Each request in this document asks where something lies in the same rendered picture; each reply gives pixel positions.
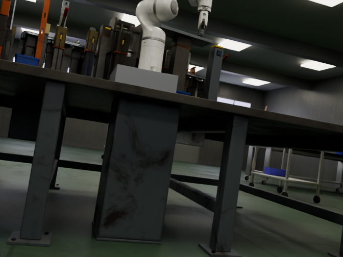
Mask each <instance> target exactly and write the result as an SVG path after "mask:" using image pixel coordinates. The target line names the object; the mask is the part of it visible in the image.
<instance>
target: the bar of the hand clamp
mask: <svg viewBox="0 0 343 257"><path fill-rule="evenodd" d="M66 7H68V8H69V2H68V1H64V0H63V3H62V9H61V14H60V19H59V26H60V24H61V22H62V18H63V13H64V10H65V8H66ZM66 19H67V17H66ZM65 24H66V20H65V23H64V26H63V27H65Z"/></svg>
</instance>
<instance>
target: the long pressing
mask: <svg viewBox="0 0 343 257"><path fill-rule="evenodd" d="M28 36H32V37H36V38H37V39H36V44H37V41H38V36H39V34H38V33H34V32H30V31H23V32H22V33H21V37H20V39H21V40H23V41H26V40H27V37H28ZM48 42H52V43H54V37H50V36H48V38H47V43H48ZM47 43H46V47H47ZM65 45H68V46H72V49H73V48H74V47H77V48H79V50H81V54H80V55H82V56H84V55H85V53H84V48H85V45H81V44H77V43H73V42H69V41H65ZM95 56H97V50H96V53H95V54H94V58H95ZM186 75H187V76H189V77H187V81H188V80H189V79H191V78H195V79H197V80H198V79H200V80H198V82H202V81H205V77H203V76H200V75H196V74H192V73H188V72H187V74H186Z"/></svg>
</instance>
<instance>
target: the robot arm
mask: <svg viewBox="0 0 343 257"><path fill-rule="evenodd" d="M189 3H190V5H191V6H193V7H198V14H199V15H200V16H199V24H198V30H199V32H198V36H200V37H203V36H204V31H205V30H206V27H207V21H208V15H210V13H211V6H212V0H189ZM177 14H178V3H177V0H143V1H141V2H140V3H139V4H138V5H137V8H136V17H137V19H138V21H139V22H140V24H141V26H142V30H143V36H142V43H141V50H140V58H139V65H138V68H141V69H146V70H151V71H156V72H161V69H162V61H163V54H164V46H165V32H164V31H163V30H162V29H160V28H157V27H155V23H156V22H161V21H169V20H172V19H174V18H175V17H176V16H177Z"/></svg>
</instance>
